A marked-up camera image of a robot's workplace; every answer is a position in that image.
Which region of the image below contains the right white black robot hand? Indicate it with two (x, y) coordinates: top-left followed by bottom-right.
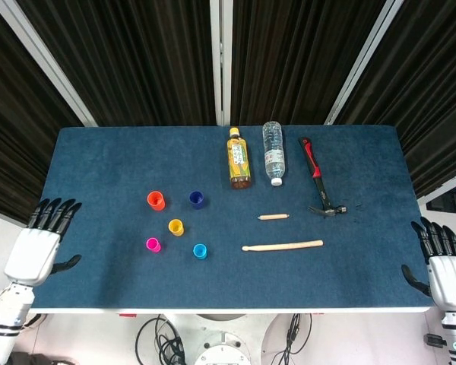
(401, 215), (456, 315)

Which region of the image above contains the white metal frame post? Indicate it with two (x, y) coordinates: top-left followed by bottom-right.
(325, 0), (404, 125)
(0, 0), (98, 127)
(209, 0), (233, 126)

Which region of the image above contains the dark blue plastic cup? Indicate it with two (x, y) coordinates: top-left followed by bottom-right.
(188, 190), (206, 211)

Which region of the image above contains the dark monitor screen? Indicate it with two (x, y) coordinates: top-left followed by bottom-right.
(425, 186), (456, 216)

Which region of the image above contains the black floor cable bundle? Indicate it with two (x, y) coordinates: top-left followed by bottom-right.
(269, 313), (312, 365)
(135, 314), (187, 365)

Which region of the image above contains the yellow plastic cup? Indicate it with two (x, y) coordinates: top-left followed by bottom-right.
(167, 218), (185, 237)

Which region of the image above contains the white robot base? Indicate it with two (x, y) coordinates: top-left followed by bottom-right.
(163, 313), (278, 365)

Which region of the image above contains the red black claw hammer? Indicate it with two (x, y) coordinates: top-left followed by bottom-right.
(298, 136), (348, 219)

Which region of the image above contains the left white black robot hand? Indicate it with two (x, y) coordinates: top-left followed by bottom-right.
(3, 197), (83, 287)

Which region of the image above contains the black pleated curtain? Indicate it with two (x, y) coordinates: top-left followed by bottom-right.
(0, 0), (456, 225)

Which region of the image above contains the clear plastic water bottle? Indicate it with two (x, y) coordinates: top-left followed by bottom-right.
(262, 120), (287, 187)

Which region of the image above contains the tea bottle with yellow cap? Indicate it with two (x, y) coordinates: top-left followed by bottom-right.
(226, 127), (253, 190)

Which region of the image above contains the blue fabric table mat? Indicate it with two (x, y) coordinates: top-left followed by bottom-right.
(29, 125), (434, 309)

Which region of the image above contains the wooden drumstick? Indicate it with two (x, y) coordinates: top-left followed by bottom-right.
(241, 239), (325, 252)

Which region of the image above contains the orange plastic cup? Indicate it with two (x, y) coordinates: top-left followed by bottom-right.
(146, 190), (166, 211)

